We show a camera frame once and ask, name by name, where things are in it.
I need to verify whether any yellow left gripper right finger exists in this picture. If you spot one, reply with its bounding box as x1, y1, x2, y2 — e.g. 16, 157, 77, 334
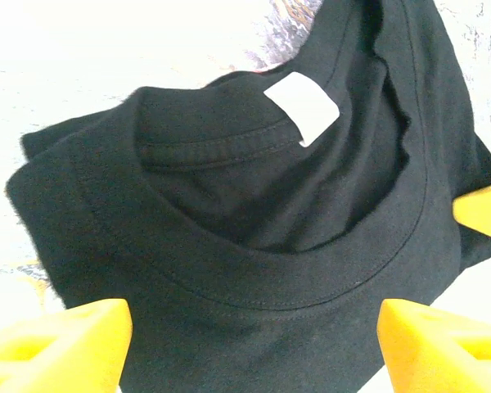
377, 298, 491, 393

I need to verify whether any black t-shirt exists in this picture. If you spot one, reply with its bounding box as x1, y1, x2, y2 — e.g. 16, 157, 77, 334
6, 0, 491, 393

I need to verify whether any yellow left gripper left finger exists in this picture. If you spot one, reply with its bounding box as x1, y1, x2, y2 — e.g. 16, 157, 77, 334
0, 298, 133, 393

